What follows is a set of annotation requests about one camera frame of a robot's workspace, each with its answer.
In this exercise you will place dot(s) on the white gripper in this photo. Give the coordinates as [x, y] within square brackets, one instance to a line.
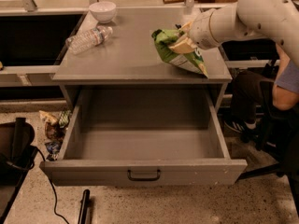
[200, 32]

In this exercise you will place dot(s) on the green rice chip bag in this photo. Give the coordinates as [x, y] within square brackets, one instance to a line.
[192, 62]

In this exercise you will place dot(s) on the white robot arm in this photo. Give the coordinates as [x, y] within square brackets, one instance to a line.
[243, 20]

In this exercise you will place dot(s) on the grey cabinet with top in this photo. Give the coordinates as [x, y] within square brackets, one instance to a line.
[130, 57]

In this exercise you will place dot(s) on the open grey top drawer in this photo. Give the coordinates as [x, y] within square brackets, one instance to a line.
[112, 131]

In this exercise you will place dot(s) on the green checkered snack bag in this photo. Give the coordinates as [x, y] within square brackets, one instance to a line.
[64, 118]

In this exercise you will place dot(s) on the yellow snack bag on floor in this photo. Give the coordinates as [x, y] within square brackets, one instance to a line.
[48, 117]

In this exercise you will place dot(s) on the brown snack bag on floor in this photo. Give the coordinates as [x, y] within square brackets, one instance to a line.
[54, 132]

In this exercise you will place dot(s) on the blue snack bag on floor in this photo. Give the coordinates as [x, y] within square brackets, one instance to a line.
[53, 148]

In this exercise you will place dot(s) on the person's dark trouser leg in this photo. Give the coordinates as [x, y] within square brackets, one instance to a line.
[247, 94]

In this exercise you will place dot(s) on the white ceramic bowl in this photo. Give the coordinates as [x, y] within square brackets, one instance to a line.
[104, 11]

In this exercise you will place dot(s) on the black and white sneaker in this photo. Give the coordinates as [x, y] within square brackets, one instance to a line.
[238, 125]

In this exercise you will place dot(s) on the clear plastic water bottle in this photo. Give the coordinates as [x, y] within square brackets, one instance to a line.
[88, 39]

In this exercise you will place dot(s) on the black office chair base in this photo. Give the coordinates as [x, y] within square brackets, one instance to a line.
[278, 143]

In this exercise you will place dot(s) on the black pole at bottom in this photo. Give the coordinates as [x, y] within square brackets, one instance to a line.
[85, 212]

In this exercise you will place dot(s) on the black chair at left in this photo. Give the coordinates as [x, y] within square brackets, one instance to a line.
[16, 159]

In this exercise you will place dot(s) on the black drawer handle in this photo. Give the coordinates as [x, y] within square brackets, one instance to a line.
[149, 176]

